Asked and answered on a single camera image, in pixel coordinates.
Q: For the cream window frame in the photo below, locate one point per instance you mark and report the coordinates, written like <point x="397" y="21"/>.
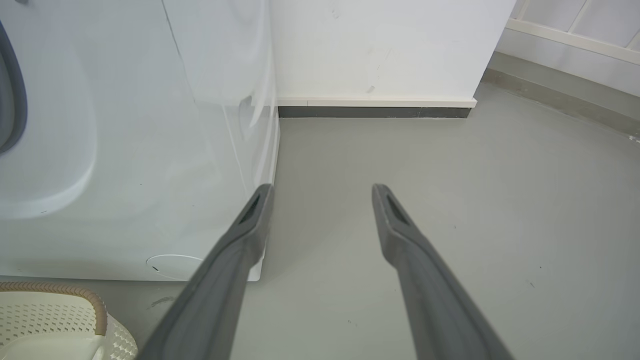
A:
<point x="575" y="30"/>

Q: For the white perforated laundry basket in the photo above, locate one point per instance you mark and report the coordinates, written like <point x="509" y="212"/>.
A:
<point x="55" y="325"/>

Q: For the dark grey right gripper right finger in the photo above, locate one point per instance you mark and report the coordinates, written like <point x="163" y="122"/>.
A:
<point x="430" y="300"/>

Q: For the grey rubber door seal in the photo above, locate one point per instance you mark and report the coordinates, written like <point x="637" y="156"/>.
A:
<point x="12" y="100"/>

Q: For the white washing machine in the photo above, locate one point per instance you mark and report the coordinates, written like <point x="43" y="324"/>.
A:
<point x="130" y="140"/>

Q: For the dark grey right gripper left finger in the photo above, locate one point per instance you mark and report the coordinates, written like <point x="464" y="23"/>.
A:
<point x="220" y="290"/>

